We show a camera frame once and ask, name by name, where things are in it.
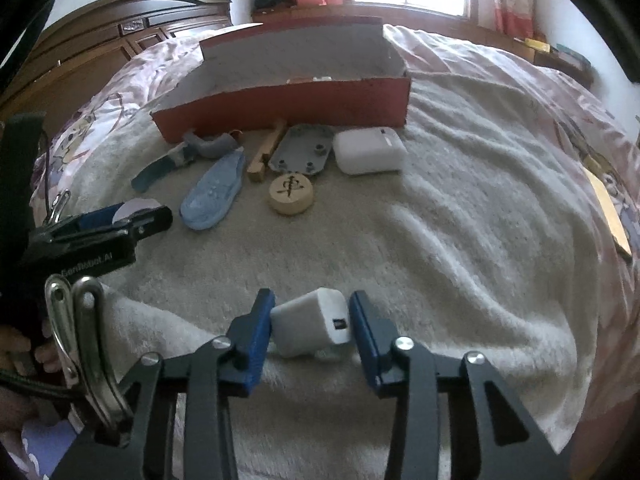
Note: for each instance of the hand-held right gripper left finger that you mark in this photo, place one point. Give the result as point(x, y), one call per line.
point(257, 330)

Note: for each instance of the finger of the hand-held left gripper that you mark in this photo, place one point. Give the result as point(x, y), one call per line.
point(97, 220)
point(150, 222)

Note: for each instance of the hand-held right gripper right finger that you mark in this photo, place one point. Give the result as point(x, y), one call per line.
point(367, 340)

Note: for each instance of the white round disc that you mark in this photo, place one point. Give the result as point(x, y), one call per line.
point(132, 209)

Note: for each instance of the white charger cube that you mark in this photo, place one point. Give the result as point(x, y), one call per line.
point(305, 322)

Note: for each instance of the light blue toy shoe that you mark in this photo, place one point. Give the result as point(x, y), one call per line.
point(210, 195)

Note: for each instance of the red cardboard box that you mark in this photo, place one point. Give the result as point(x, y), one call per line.
point(280, 107)

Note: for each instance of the white earbud case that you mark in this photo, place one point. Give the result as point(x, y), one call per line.
point(367, 152)

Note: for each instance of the person's left hand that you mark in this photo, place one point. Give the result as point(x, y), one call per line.
point(20, 347)

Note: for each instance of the metal spring clip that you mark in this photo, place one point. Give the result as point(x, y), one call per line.
point(59, 207)
point(62, 320)

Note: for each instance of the grey curved plastic piece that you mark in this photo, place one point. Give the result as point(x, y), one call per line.
point(215, 147)

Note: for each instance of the wooden stick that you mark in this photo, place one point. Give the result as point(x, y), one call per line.
point(262, 157)

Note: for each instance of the white fleece blanket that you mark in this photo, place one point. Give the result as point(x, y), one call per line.
point(450, 235)

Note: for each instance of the wooden chess piece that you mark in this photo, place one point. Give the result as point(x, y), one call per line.
point(291, 195)

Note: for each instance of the grey plastic plate with holes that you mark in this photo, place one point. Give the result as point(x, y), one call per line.
point(300, 150)

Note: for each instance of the dark wooden headboard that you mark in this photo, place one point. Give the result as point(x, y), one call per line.
point(100, 35)

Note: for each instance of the long wooden window cabinet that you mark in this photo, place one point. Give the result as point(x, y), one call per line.
point(310, 12)

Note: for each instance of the yellow wooden board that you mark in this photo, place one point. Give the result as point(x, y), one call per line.
point(607, 210)

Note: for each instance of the pink checked bed quilt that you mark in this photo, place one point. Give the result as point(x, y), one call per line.
point(475, 60)

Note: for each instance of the yellow book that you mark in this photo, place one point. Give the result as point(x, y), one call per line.
point(537, 45)

